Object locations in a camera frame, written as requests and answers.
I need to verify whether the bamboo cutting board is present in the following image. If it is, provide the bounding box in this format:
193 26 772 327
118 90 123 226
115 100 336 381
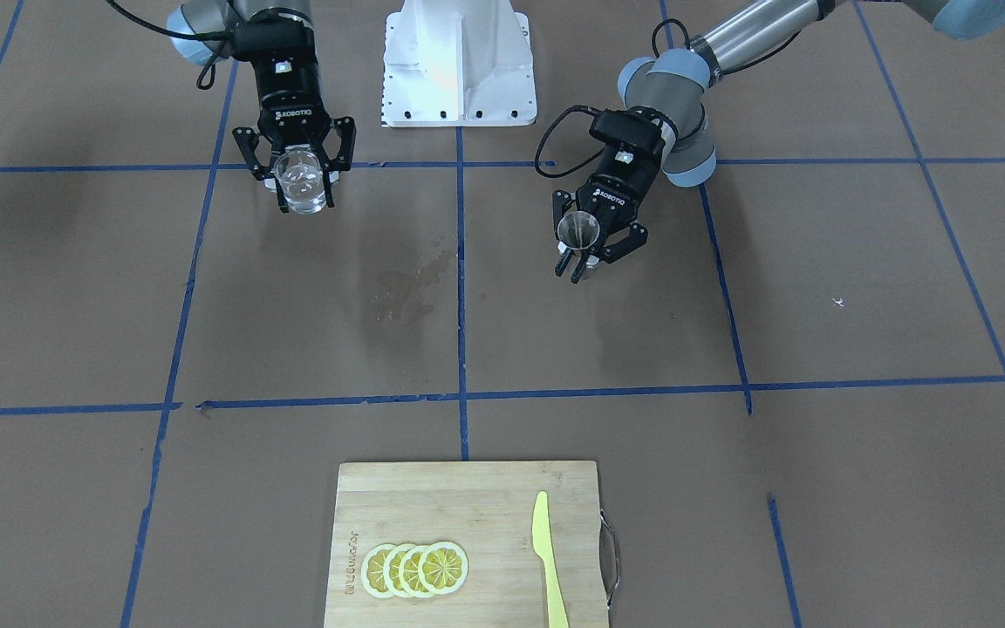
323 461 610 627

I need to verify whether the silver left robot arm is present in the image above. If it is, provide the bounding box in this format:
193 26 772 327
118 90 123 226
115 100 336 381
553 1 837 283

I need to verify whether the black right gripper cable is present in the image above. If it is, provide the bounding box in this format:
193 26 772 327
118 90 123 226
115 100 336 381
106 0 237 90

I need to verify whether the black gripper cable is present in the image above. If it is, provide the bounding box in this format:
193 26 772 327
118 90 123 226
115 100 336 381
106 0 237 90
534 106 599 179

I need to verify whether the yellow plastic knife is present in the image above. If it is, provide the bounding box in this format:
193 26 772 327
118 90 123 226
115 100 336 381
531 490 570 627

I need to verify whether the lemon slice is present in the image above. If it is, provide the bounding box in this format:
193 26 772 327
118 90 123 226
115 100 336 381
401 545 434 597
380 543 414 597
360 543 395 599

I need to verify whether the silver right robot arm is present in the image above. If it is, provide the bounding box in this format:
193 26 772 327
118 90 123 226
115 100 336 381
165 1 356 215

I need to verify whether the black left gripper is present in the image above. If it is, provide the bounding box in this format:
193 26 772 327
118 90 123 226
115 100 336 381
553 147 650 283

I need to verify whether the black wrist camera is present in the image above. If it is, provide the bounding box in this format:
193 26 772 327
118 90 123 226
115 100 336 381
589 107 677 160
229 19 315 63

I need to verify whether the clear glass cup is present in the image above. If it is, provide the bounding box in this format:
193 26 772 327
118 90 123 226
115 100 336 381
272 146 328 215

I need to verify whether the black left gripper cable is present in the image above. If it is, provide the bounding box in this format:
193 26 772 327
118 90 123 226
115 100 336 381
534 106 599 179

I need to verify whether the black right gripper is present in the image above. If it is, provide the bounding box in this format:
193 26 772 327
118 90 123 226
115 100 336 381
232 61 356 214

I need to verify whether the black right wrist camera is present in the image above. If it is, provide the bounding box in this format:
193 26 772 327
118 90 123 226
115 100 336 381
229 19 315 63

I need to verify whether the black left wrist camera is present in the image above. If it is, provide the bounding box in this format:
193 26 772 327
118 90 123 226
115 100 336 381
589 107 677 160

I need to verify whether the lemon slice nearest knife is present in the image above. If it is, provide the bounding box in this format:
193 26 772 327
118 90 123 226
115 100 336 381
418 541 469 595

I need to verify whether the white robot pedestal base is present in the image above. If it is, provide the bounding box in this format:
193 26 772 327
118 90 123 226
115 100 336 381
380 1 538 128

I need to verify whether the steel jigger measuring cup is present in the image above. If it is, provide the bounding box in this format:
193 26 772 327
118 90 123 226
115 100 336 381
555 210 602 255

